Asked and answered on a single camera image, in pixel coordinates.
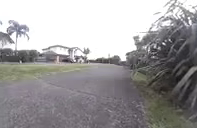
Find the distant row of trees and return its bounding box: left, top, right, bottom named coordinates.
left=89, top=54, right=127, bottom=65

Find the small palm tree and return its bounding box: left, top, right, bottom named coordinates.
left=82, top=46, right=92, bottom=62

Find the grey asphalt path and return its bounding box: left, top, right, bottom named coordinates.
left=0, top=63, right=150, bottom=128

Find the white house with dark roof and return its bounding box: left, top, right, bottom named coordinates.
left=35, top=44, right=86, bottom=64

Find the grass verge strip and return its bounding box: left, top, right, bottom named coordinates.
left=131, top=71, right=197, bottom=128

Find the grass lawn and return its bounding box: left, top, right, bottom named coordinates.
left=0, top=62, right=93, bottom=85

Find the tall flax bush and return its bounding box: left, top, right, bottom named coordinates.
left=125, top=0, right=197, bottom=126

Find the dark green hedge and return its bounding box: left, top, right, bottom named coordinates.
left=0, top=48, right=40, bottom=64

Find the tall palm tree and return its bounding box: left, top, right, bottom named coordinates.
left=6, top=19, right=31, bottom=54

